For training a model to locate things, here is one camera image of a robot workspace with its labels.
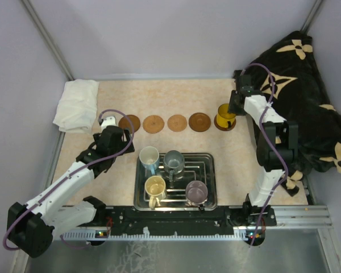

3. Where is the brown wooden coaster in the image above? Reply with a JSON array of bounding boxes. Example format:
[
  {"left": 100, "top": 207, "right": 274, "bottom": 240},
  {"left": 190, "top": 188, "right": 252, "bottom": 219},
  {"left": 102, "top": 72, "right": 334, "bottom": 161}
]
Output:
[
  {"left": 214, "top": 115, "right": 236, "bottom": 131},
  {"left": 143, "top": 115, "right": 164, "bottom": 134},
  {"left": 189, "top": 112, "right": 211, "bottom": 133},
  {"left": 118, "top": 114, "right": 141, "bottom": 133}
]

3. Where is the yellow glass mug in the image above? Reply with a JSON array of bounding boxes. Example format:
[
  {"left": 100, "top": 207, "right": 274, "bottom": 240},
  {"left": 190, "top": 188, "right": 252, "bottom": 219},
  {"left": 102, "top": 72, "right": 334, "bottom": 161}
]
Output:
[{"left": 217, "top": 104, "right": 236, "bottom": 128}]

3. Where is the white and blue mug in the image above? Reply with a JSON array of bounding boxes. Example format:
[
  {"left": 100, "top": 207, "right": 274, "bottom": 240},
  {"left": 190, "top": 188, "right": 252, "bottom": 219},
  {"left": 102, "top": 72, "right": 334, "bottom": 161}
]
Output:
[{"left": 139, "top": 146, "right": 160, "bottom": 176}]

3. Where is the woven rattan coaster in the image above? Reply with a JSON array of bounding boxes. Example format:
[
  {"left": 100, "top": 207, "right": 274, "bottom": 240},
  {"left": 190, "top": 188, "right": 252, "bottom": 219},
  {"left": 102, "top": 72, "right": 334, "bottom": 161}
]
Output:
[{"left": 167, "top": 114, "right": 187, "bottom": 132}]

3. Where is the grey metal mug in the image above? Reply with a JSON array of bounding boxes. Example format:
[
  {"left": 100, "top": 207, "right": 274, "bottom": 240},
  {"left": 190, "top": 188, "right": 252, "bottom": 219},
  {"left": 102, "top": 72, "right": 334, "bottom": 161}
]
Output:
[{"left": 163, "top": 150, "right": 185, "bottom": 181}]

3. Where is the purple mug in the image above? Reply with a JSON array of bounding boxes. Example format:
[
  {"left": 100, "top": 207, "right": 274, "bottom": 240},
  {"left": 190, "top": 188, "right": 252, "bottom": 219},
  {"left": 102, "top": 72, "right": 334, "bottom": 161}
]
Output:
[{"left": 185, "top": 180, "right": 208, "bottom": 207}]

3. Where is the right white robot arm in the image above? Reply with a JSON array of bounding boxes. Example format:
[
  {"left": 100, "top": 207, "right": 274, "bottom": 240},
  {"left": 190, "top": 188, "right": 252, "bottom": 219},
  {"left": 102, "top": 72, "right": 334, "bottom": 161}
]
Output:
[{"left": 227, "top": 70, "right": 298, "bottom": 225}]

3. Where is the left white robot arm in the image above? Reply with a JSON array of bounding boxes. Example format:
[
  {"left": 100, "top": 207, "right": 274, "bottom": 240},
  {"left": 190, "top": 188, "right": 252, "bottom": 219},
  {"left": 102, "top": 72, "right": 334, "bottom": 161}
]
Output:
[{"left": 3, "top": 118, "right": 135, "bottom": 258}]

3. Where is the white folded cloth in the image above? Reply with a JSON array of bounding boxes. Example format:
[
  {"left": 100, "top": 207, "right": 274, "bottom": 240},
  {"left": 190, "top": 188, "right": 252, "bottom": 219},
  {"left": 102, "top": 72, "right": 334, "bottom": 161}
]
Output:
[{"left": 53, "top": 79, "right": 99, "bottom": 134}]

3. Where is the black floral blanket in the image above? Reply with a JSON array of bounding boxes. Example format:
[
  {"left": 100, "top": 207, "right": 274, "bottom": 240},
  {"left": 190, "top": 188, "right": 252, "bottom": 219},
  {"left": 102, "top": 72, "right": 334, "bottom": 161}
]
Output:
[{"left": 246, "top": 31, "right": 341, "bottom": 196}]

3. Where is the cream mug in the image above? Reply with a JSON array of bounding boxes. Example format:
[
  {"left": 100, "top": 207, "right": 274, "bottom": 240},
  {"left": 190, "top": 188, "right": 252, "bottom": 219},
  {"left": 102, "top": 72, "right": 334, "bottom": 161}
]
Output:
[{"left": 144, "top": 176, "right": 167, "bottom": 209}]

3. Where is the metal tray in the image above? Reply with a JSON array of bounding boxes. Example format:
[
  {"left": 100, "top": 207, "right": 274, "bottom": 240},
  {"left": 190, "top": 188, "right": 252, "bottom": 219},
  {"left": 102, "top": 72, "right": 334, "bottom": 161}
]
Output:
[{"left": 134, "top": 152, "right": 217, "bottom": 211}]

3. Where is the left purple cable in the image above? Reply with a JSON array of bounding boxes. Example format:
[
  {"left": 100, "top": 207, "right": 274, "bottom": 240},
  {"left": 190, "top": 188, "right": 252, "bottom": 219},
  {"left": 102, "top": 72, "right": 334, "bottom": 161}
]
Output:
[{"left": 2, "top": 109, "right": 135, "bottom": 251}]

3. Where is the purple cable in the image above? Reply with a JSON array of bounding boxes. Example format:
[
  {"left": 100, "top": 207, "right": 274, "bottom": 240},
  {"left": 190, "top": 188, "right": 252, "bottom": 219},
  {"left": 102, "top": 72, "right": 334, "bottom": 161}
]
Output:
[
  {"left": 239, "top": 63, "right": 289, "bottom": 249},
  {"left": 2, "top": 109, "right": 135, "bottom": 251}
]

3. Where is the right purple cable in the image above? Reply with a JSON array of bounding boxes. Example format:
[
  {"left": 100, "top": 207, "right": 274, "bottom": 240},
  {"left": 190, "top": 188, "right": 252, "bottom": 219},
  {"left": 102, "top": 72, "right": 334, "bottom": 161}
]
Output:
[{"left": 239, "top": 63, "right": 289, "bottom": 249}]

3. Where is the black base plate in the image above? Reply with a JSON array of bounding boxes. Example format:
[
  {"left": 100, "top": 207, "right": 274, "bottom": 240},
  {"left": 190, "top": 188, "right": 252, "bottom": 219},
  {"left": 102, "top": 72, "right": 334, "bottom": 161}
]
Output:
[{"left": 81, "top": 204, "right": 276, "bottom": 228}]

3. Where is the aluminium frame rail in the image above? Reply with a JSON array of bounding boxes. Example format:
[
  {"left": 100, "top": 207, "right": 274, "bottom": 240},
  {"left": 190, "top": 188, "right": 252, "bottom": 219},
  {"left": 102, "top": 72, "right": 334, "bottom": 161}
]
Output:
[{"left": 62, "top": 206, "right": 332, "bottom": 245}]

